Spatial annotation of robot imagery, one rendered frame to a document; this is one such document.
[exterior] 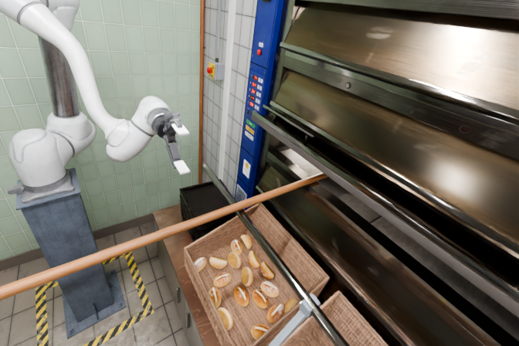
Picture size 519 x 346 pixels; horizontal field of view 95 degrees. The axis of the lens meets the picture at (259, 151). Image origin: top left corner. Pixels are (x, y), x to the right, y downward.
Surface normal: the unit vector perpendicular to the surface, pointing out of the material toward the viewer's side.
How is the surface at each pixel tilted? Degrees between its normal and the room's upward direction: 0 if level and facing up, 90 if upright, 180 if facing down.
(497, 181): 70
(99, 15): 90
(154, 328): 0
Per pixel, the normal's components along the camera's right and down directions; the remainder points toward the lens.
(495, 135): -0.82, 0.19
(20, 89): 0.56, 0.49
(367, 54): -0.72, -0.11
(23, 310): 0.14, -0.85
